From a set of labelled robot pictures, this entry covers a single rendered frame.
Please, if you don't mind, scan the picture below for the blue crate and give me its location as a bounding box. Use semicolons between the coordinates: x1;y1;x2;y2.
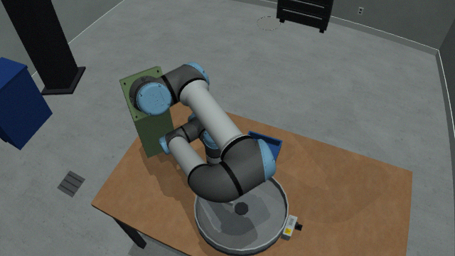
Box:
248;131;282;161

